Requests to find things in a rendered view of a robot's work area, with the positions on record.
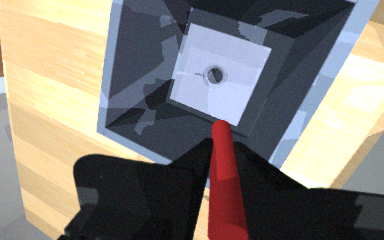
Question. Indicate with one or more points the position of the white square plate with hole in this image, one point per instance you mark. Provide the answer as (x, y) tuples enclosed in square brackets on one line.
[(196, 86)]

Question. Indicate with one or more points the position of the red peg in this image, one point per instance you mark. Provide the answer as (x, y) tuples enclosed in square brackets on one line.
[(226, 218)]

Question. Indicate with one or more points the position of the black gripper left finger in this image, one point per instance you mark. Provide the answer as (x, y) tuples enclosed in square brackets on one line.
[(174, 191)]

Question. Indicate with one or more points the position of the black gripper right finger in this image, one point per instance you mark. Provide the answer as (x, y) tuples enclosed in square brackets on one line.
[(278, 207)]

